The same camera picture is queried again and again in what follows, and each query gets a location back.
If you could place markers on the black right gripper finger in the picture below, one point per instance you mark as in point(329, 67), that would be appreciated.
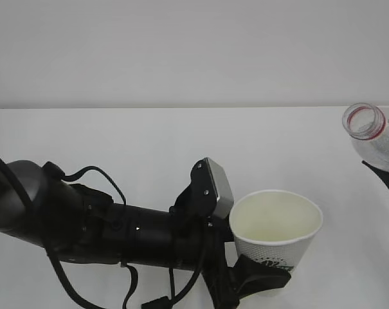
point(384, 174)

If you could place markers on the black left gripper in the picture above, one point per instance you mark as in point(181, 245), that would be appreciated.
point(199, 244)

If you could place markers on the clear water bottle red label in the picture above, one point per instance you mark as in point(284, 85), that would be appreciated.
point(368, 128)

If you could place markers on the white paper cup green logo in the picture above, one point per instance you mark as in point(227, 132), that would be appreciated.
point(274, 227)

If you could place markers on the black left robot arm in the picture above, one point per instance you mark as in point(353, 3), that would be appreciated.
point(76, 224)

